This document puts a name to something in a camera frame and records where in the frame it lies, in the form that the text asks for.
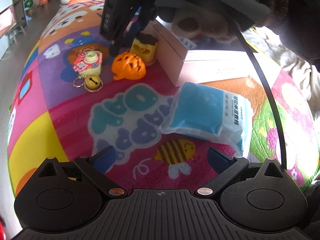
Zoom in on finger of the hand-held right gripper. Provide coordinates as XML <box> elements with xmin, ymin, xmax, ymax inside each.
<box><xmin>110</xmin><ymin>7</ymin><xmax>137</xmax><ymax>56</ymax></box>
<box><xmin>125</xmin><ymin>4</ymin><xmax>157</xmax><ymax>46</ymax></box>

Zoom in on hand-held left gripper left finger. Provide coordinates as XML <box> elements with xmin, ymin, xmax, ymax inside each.
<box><xmin>32</xmin><ymin>145</ymin><xmax>128</xmax><ymax>198</ymax></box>

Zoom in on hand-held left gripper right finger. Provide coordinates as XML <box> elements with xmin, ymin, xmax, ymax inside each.
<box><xmin>194</xmin><ymin>147</ymin><xmax>288</xmax><ymax>198</ymax></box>

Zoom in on yellow brown pudding toy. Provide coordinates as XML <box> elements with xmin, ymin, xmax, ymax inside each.
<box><xmin>130</xmin><ymin>32</ymin><xmax>159</xmax><ymax>67</ymax></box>

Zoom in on orange toy helmet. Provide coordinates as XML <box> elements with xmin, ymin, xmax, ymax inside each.
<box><xmin>111</xmin><ymin>51</ymin><xmax>147</xmax><ymax>81</ymax></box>

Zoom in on yellow toy camera keychain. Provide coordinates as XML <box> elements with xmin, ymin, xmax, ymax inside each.
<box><xmin>72</xmin><ymin>51</ymin><xmax>104</xmax><ymax>93</ymax></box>

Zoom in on pink cardboard box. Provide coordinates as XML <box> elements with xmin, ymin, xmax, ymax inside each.
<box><xmin>149</xmin><ymin>19</ymin><xmax>253</xmax><ymax>87</ymax></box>

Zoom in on blue tissue packet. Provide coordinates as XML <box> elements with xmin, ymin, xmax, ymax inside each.
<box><xmin>161</xmin><ymin>82</ymin><xmax>253</xmax><ymax>156</ymax></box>

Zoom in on white battery holder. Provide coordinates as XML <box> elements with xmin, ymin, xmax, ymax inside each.
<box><xmin>179</xmin><ymin>36</ymin><xmax>198</xmax><ymax>50</ymax></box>

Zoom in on colourful printed mat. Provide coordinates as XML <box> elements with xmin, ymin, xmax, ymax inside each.
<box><xmin>7</xmin><ymin>0</ymin><xmax>320</xmax><ymax>198</ymax></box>

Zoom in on small wooden stool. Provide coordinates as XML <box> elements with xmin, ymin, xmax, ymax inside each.
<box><xmin>4</xmin><ymin>21</ymin><xmax>27</xmax><ymax>45</ymax></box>

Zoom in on pink paper bag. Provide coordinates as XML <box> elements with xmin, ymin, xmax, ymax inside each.
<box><xmin>0</xmin><ymin>7</ymin><xmax>13</xmax><ymax>32</ymax></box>

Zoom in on white pink clothes pile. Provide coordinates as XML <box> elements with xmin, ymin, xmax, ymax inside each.
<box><xmin>261</xmin><ymin>27</ymin><xmax>320</xmax><ymax>107</ymax></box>

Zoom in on black cable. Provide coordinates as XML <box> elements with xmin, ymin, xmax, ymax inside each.
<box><xmin>197</xmin><ymin>0</ymin><xmax>287</xmax><ymax>169</ymax></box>

